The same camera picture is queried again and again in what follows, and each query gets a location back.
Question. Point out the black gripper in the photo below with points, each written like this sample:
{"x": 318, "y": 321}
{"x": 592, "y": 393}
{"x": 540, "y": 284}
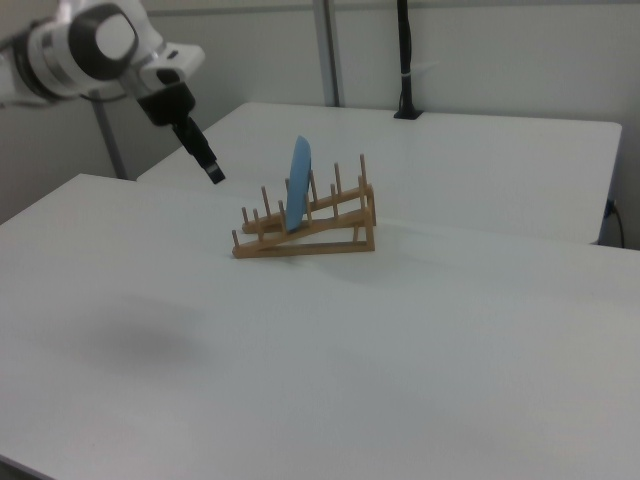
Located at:
{"x": 167, "y": 105}

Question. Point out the blue round plate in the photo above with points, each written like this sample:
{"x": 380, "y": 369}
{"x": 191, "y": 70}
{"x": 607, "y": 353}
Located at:
{"x": 299, "y": 185}

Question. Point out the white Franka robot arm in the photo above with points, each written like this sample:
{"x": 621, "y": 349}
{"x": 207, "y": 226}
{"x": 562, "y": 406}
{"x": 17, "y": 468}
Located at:
{"x": 55, "y": 55}

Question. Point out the wooden plate rack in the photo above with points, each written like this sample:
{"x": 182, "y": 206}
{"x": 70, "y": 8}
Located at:
{"x": 320, "y": 246}

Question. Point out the grey metal partition post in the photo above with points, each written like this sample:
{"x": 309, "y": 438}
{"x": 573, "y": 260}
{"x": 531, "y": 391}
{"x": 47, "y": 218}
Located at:
{"x": 331, "y": 50}
{"x": 112, "y": 145}

